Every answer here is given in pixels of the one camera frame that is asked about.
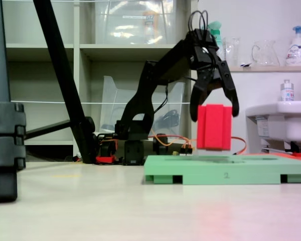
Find clear plastic storage box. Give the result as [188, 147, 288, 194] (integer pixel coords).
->
[94, 0, 178, 45]

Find green shape sorting board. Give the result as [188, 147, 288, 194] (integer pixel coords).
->
[143, 154, 301, 186]

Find red cross columnar block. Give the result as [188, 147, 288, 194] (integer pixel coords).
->
[197, 103, 233, 151]

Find red table clamp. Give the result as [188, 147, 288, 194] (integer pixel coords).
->
[95, 155, 117, 164]

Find white blue soap dispenser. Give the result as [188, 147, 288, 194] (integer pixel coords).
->
[285, 26, 301, 67]

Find black tripod leg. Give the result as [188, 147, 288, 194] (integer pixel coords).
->
[0, 0, 27, 203]
[32, 0, 96, 164]

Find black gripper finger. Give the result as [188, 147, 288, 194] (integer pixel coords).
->
[190, 69, 215, 123]
[214, 59, 240, 118]

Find clear glass beaker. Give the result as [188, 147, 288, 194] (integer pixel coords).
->
[224, 37, 241, 67]

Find clear glass pitcher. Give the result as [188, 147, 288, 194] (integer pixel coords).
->
[251, 40, 280, 67]

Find black tripod brace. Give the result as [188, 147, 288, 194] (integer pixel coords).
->
[24, 119, 71, 140]

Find wooden wall ledge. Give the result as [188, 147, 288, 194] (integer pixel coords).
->
[227, 66, 301, 73]

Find clear sanitizer bottle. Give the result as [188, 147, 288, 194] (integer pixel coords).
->
[280, 79, 295, 102]

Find white string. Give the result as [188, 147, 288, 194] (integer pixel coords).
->
[11, 99, 193, 105]

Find green spray bottle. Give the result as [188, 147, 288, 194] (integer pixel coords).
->
[207, 21, 226, 67]

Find white sink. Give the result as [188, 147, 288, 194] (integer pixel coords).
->
[245, 100, 301, 154]

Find grey shelving unit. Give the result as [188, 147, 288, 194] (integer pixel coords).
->
[1, 0, 199, 154]

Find black gripper wire loop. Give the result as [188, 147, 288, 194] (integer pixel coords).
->
[189, 10, 209, 33]

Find long orange wire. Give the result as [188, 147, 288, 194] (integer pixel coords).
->
[188, 135, 247, 155]

